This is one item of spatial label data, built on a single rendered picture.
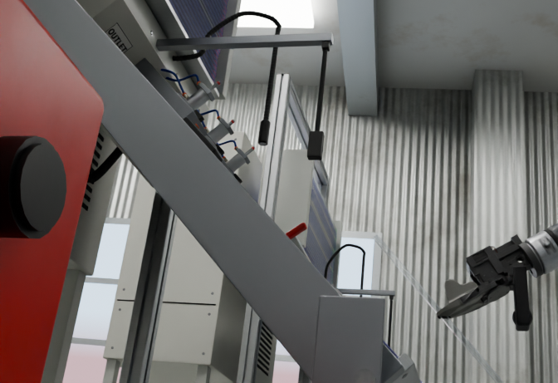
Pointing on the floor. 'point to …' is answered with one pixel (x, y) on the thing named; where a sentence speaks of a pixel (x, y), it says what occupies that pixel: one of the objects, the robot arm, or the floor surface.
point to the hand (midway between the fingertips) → (445, 316)
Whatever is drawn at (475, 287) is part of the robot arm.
